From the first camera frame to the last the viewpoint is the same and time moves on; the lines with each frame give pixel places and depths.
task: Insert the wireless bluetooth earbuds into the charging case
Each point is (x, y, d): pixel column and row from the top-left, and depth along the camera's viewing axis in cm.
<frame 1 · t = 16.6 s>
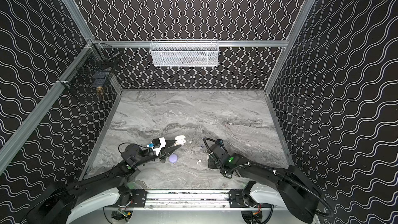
left hand: (180, 144, 68), fingers closed
right hand: (212, 161, 85), fingers open
white earbud near case: (200, 160, 87), on the table

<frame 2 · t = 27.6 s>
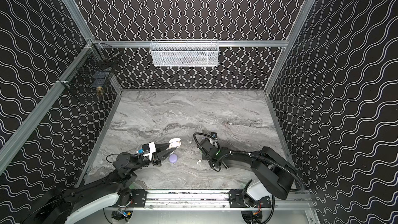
left hand: (174, 147, 65), fingers closed
right hand: (208, 152, 90), fingers closed
the named things where they were.

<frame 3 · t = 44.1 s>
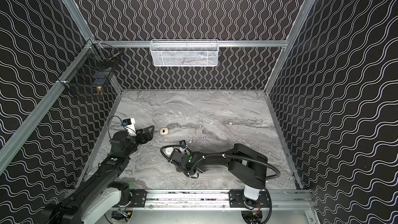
left hand: (152, 128, 82), fingers open
right hand: (183, 163, 86), fingers open
beige earbud charging case: (164, 131, 99), point 2 cm above the table
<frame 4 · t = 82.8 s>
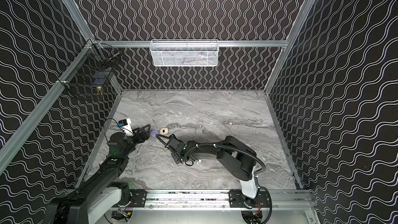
left hand: (148, 127, 83), fingers open
right hand: (180, 154, 90), fingers open
